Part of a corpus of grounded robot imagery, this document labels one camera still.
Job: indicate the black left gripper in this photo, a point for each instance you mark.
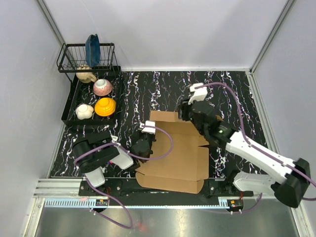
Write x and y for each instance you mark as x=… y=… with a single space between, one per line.
x=154 y=139

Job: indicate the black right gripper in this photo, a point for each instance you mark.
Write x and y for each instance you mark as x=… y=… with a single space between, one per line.
x=183 y=107

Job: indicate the brown cardboard box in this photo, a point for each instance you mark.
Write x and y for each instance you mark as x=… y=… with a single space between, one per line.
x=180 y=159

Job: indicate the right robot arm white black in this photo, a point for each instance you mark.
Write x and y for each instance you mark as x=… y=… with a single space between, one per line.
x=284 y=178

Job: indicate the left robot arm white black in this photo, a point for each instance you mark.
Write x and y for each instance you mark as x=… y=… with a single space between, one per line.
x=90 y=164

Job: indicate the orange ribbed bowl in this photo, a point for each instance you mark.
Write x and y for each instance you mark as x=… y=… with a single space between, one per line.
x=105 y=107

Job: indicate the pink patterned bowl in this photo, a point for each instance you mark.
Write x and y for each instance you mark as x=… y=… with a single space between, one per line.
x=102 y=87

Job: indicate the black tray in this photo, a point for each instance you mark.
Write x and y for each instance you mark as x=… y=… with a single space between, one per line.
x=82 y=93

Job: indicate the beige mug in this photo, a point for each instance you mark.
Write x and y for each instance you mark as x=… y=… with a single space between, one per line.
x=85 y=77

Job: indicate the blue plate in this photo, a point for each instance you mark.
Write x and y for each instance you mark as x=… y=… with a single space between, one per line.
x=93 y=51

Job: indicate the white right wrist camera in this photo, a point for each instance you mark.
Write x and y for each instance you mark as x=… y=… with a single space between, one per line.
x=199 y=93

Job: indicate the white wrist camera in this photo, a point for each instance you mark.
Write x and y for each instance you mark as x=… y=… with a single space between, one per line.
x=148 y=127
x=199 y=93

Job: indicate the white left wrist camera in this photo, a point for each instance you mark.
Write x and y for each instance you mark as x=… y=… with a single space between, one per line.
x=148 y=127

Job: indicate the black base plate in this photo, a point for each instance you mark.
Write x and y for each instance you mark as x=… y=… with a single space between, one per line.
x=130 y=193

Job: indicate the black wire dish rack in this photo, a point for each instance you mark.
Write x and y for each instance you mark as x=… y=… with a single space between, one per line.
x=77 y=57

